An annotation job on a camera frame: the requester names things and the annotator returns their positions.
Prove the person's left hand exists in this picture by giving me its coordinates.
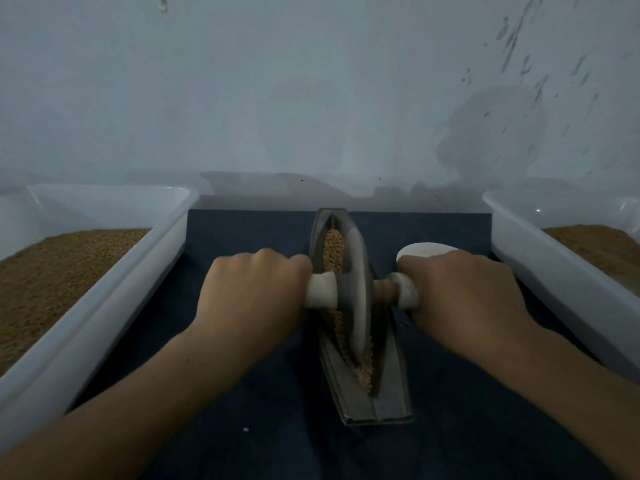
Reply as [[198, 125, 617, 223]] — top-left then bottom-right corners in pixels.
[[194, 249, 314, 358]]

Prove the white round plate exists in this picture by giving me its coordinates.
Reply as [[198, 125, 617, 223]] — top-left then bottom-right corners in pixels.
[[396, 243, 459, 264]]

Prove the boat-shaped metal grinding trough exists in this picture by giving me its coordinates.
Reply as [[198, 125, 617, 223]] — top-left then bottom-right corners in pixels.
[[308, 207, 414, 426]]

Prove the small ground grain portion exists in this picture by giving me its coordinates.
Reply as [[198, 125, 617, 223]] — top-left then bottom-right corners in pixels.
[[321, 229, 376, 388]]

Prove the metal grinding wheel with handles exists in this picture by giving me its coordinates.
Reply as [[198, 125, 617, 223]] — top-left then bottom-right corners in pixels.
[[305, 223, 421, 368]]

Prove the white plastic tray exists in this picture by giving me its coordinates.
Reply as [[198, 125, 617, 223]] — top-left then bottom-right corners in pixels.
[[0, 185, 200, 451], [482, 189, 640, 374]]

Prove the person's right hand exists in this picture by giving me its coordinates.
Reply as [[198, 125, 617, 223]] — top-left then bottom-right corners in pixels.
[[396, 249, 546, 368]]

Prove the dark blue tablecloth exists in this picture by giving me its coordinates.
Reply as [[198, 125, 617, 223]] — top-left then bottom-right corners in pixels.
[[70, 211, 621, 480]]

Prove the person's left forearm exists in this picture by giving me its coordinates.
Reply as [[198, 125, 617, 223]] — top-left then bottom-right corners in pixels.
[[0, 323, 256, 480]]

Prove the person's right forearm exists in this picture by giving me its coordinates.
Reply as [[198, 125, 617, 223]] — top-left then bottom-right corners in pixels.
[[495, 329, 640, 480]]

